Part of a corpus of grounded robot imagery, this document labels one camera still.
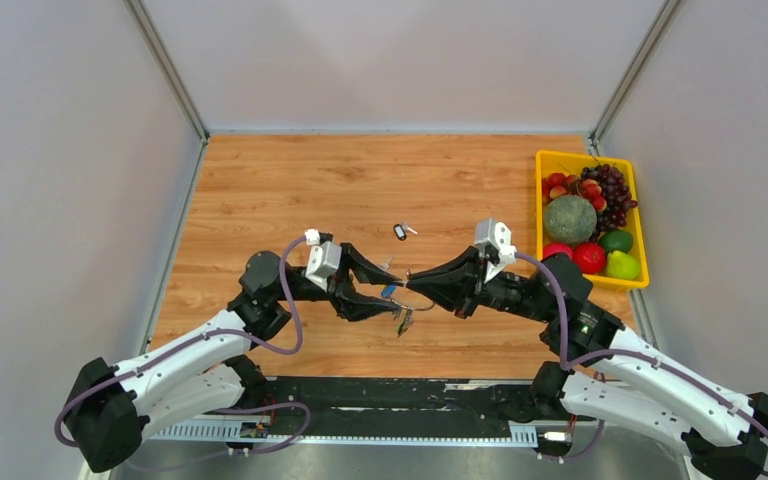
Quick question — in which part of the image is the red apple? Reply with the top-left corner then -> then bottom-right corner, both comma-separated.
543,242 -> 574,260
572,242 -> 607,275

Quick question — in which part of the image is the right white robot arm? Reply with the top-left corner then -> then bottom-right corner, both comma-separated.
406,247 -> 768,479

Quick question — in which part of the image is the black tagged key loose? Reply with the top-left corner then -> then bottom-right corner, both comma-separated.
392,223 -> 418,241

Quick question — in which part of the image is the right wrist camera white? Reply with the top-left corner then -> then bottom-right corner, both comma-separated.
473,218 -> 517,283

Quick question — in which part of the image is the large silver keyring with clips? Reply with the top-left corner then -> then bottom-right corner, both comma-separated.
384,295 -> 436,337

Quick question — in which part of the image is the green melon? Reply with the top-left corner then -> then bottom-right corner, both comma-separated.
543,196 -> 598,245

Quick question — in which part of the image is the yellow tagged key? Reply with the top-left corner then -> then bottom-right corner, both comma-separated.
378,256 -> 395,271

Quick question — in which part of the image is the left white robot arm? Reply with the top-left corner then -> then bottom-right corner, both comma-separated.
54,237 -> 400,472

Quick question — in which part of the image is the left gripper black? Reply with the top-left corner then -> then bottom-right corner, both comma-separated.
273,242 -> 402,323

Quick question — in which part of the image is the green avocado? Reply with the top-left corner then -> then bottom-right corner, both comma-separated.
598,230 -> 634,254

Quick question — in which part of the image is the red strawberries pile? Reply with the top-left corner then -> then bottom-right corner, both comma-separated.
541,171 -> 608,213

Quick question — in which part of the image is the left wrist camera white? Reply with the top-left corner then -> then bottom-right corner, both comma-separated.
304,229 -> 341,292

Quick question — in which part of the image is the green tagged key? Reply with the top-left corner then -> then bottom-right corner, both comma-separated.
397,319 -> 409,337

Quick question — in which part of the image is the green pear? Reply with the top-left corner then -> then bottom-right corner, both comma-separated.
605,250 -> 642,281

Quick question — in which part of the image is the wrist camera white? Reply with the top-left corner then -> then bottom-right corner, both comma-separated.
304,229 -> 341,292
473,218 -> 517,283

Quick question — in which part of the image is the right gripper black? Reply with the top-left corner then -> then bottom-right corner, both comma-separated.
405,247 -> 553,324

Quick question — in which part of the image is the yellow plastic fruit bin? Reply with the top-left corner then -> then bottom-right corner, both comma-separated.
535,150 -> 650,291

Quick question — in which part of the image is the dark grape bunch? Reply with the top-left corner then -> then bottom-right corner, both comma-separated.
576,164 -> 638,235

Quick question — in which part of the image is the blue tagged key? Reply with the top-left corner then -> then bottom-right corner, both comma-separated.
380,285 -> 398,299

